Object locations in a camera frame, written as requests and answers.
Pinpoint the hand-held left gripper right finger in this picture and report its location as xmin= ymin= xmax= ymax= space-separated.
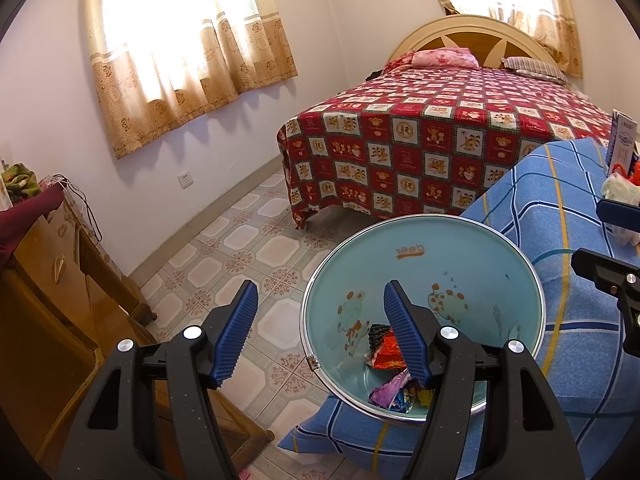
xmin=382 ymin=280 xmax=586 ymax=480

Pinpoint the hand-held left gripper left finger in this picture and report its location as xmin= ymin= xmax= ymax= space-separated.
xmin=57 ymin=280 xmax=261 ymax=480

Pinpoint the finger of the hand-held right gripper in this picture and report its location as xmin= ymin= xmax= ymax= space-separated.
xmin=571 ymin=247 xmax=640 ymax=356
xmin=597 ymin=199 xmax=640 ymax=233

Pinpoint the clear plastic bag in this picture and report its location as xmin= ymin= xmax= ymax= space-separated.
xmin=600 ymin=171 xmax=640 ymax=247

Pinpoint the black foam net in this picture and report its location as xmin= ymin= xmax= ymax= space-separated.
xmin=369 ymin=324 xmax=396 ymax=356

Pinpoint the light blue cartoon bin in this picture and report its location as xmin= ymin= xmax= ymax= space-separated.
xmin=300 ymin=215 xmax=546 ymax=421

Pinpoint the blue plaid blanket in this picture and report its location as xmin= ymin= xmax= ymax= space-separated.
xmin=277 ymin=137 xmax=640 ymax=480

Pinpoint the white milk carton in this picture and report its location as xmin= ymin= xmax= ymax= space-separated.
xmin=605 ymin=109 xmax=639 ymax=171

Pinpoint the striped pillow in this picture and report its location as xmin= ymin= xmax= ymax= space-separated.
xmin=501 ymin=56 xmax=568 ymax=85

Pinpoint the wooden cabinet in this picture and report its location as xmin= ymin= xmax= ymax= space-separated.
xmin=0 ymin=185 xmax=276 ymax=468

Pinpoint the narrow beige patterned curtain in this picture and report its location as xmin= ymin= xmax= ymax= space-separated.
xmin=422 ymin=0 xmax=583 ymax=78

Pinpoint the bed with red checkered bedspread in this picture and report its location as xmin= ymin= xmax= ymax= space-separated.
xmin=277 ymin=65 xmax=621 ymax=231

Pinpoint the cream wooden headboard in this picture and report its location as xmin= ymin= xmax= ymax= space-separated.
xmin=387 ymin=14 xmax=561 ymax=68

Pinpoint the pink floral pillow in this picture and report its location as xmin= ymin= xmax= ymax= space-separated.
xmin=411 ymin=47 xmax=480 ymax=68

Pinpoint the dark red cloth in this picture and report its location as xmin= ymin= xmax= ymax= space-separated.
xmin=0 ymin=185 xmax=66 ymax=263

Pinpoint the green patterned cloth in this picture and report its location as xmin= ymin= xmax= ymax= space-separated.
xmin=0 ymin=162 xmax=41 ymax=206

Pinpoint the wide beige patterned curtain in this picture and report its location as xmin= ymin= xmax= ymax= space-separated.
xmin=82 ymin=0 xmax=298 ymax=160

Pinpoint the white cable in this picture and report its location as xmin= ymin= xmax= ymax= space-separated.
xmin=50 ymin=174 xmax=103 ymax=242

